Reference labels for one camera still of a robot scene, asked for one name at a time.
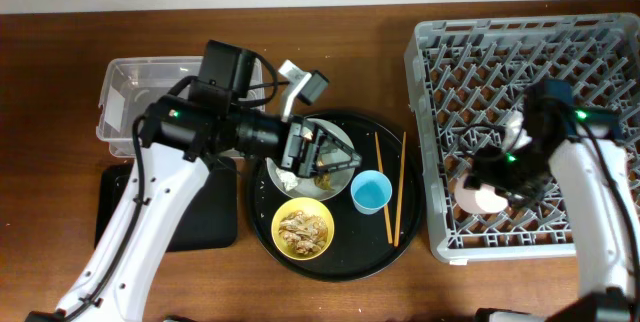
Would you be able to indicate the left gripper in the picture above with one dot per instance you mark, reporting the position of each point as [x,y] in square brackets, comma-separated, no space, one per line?
[300,158]

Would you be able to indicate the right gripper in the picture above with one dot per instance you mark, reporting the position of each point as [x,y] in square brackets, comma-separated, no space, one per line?
[484,168]

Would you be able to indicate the gold snack wrapper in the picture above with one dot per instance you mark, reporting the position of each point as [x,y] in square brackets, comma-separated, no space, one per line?
[321,181]

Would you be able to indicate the pink cup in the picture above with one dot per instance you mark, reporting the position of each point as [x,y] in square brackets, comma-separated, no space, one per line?
[478,201]

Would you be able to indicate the grey plate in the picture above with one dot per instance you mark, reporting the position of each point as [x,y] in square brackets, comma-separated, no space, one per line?
[306,187]

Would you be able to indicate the white tissue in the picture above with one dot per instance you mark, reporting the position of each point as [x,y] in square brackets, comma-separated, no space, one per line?
[288,180]

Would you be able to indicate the blue cup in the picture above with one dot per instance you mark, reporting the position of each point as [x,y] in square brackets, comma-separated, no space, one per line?
[366,193]

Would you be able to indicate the yellow bowl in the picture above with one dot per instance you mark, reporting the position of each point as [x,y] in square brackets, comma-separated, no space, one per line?
[309,206]

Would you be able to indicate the food scraps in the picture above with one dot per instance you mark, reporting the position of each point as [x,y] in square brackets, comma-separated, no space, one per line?
[304,234]

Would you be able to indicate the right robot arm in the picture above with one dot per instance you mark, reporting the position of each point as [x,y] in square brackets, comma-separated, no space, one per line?
[582,149]

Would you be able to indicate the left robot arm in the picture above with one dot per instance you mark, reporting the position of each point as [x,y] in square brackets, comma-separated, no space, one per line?
[237,100]

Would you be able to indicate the grey dishwasher rack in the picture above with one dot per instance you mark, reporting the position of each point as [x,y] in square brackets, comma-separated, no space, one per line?
[467,77]

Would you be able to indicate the left wooden chopstick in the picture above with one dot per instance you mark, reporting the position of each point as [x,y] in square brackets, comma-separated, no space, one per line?
[383,184]

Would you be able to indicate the wooden chopstick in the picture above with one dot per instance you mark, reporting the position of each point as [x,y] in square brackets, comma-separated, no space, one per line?
[383,184]
[400,188]

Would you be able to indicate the round black tray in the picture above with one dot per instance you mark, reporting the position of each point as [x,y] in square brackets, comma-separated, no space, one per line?
[359,248]

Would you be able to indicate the right wooden chopstick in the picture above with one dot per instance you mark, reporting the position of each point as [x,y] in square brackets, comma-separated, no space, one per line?
[400,188]

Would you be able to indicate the black rectangular tray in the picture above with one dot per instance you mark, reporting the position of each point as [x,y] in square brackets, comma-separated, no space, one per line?
[210,220]

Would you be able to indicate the clear plastic bin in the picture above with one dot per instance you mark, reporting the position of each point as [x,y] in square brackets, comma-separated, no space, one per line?
[130,85]

